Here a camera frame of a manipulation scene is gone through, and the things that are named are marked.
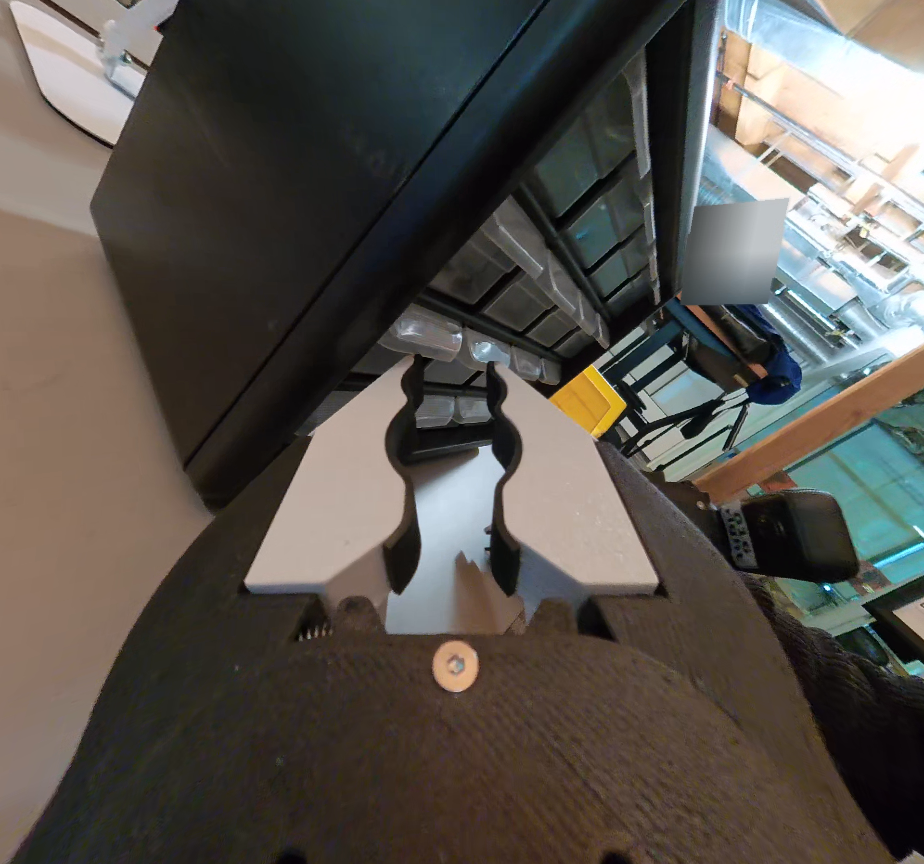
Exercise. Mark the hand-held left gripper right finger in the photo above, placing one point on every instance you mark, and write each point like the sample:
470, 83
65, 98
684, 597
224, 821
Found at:
577, 517

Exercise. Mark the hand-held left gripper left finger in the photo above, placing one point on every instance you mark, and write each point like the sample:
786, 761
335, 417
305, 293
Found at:
332, 517

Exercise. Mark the large yellow plastic bin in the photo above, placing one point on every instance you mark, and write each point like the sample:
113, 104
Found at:
585, 402

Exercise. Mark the black drawer cabinet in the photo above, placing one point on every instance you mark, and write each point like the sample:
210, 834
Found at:
289, 156

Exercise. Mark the grey desk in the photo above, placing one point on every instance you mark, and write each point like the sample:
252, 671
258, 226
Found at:
86, 409

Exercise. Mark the wooden beam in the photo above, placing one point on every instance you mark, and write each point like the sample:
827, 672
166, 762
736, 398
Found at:
830, 423

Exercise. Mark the blue jacket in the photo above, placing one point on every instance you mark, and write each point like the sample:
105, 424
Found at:
776, 366

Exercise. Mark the group of small cabinet drawers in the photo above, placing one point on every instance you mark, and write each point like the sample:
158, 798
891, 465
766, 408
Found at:
505, 293

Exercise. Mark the white poster stand base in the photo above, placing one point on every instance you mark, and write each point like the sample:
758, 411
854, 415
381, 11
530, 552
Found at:
65, 77

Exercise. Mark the silver ventilation duct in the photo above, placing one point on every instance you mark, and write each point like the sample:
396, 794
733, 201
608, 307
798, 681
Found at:
758, 5

